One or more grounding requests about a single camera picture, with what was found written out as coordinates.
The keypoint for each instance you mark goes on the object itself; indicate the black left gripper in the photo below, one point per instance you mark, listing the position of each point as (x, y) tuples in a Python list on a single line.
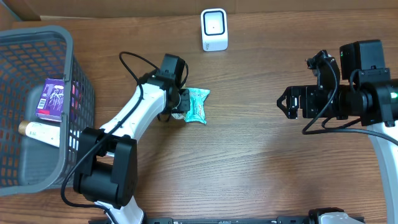
[(184, 101)]

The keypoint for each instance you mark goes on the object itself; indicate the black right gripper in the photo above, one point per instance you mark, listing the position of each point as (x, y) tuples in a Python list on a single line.
[(291, 94)]

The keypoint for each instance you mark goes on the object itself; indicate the teal snack packet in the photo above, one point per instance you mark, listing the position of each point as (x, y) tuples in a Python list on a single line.
[(196, 112)]

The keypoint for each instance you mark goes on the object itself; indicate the purple pad package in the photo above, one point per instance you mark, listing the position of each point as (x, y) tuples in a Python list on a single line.
[(50, 105)]

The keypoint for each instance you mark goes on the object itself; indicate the white tube gold cap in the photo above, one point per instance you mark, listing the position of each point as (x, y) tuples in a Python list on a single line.
[(42, 132)]

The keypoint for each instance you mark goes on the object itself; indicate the green yellow snack packet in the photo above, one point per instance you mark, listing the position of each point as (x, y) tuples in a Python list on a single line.
[(178, 115)]

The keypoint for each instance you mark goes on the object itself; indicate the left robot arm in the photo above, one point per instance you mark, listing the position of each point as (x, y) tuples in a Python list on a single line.
[(106, 173)]

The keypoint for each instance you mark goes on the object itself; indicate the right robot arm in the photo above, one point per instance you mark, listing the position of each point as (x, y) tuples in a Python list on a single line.
[(354, 95)]

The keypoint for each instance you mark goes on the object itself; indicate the white barcode scanner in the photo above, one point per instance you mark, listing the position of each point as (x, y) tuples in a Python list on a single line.
[(214, 30)]

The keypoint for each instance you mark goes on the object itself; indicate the grey plastic basket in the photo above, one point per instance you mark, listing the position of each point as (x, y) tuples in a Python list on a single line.
[(29, 56)]

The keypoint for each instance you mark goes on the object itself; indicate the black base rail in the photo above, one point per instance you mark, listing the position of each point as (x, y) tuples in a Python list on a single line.
[(278, 220)]

